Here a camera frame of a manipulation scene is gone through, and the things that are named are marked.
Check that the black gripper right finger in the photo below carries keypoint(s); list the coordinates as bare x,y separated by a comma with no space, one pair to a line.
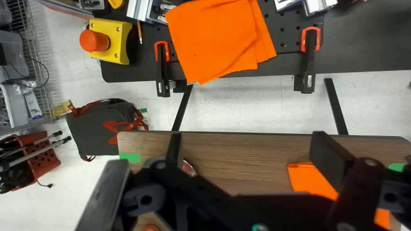
331,158

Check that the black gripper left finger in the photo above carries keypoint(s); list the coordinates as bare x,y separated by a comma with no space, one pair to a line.
102,209

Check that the orange cloth on wooden table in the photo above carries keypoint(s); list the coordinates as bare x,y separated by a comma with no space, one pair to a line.
305,177

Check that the green tape marker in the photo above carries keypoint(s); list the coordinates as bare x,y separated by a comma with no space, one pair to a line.
132,156

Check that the dark grey backpack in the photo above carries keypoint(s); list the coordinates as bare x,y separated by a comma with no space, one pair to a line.
96,126

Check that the red perforated crate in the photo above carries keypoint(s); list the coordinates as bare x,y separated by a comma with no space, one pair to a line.
26,158

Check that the black orange clamp right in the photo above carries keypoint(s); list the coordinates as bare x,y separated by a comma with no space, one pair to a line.
309,45

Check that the black orange clamp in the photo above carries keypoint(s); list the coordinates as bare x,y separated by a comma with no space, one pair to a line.
309,45
162,77

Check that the black perforated workbench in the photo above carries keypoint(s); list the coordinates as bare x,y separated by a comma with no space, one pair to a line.
370,35

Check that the folded orange cloth on bench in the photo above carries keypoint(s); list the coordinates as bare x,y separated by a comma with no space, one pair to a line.
219,37

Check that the yellow emergency stop button box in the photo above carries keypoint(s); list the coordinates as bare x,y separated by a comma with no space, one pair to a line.
107,40

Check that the black orange clamp left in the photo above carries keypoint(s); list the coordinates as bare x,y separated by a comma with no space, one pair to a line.
162,77

